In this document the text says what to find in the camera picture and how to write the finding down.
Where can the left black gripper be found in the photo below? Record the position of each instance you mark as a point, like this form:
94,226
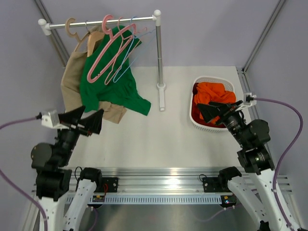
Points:
92,123

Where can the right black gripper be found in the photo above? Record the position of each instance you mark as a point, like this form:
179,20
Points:
227,110

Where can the orange t shirt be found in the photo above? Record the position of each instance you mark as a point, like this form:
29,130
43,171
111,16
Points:
213,92

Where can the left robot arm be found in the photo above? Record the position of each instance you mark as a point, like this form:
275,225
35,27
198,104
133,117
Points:
53,179

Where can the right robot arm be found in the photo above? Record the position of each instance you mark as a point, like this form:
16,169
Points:
268,209

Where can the beige t shirt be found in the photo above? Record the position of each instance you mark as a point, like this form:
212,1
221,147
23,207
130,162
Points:
71,81

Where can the green t shirt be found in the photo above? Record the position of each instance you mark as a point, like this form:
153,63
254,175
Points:
123,93

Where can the dark red cloth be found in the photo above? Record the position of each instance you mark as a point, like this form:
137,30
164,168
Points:
196,113

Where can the white perforated basket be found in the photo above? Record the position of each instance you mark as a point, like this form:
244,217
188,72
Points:
203,126

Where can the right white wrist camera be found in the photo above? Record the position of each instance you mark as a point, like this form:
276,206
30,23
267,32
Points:
249,101

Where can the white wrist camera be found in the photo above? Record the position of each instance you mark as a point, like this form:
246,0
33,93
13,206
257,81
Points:
50,119
249,101

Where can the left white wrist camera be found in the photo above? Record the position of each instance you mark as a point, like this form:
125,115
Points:
50,119

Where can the left aluminium frame post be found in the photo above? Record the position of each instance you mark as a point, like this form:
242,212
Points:
52,34

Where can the aluminium frame post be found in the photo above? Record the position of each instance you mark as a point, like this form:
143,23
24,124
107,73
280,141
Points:
52,34
265,32

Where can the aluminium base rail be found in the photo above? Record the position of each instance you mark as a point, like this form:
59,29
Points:
163,186

